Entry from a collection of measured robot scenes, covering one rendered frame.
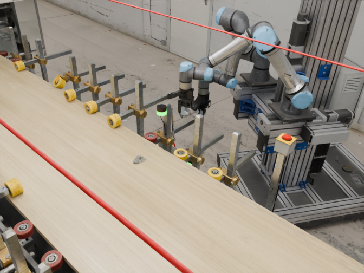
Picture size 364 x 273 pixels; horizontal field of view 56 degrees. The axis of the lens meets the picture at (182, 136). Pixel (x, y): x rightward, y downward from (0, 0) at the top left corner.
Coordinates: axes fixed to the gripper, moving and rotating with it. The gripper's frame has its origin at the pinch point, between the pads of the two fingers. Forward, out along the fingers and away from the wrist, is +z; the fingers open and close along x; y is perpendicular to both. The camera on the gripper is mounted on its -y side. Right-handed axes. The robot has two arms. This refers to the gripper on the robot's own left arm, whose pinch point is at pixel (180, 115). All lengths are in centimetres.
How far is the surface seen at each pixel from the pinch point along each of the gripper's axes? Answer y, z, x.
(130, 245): 16, 9, -95
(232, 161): 41, 4, -28
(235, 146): 42, -7, -28
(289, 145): 68, -22, -39
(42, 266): 6, -16, -129
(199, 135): 19.2, -1.7, -19.1
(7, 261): -30, 16, -117
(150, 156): -4.0, 9.0, -35.6
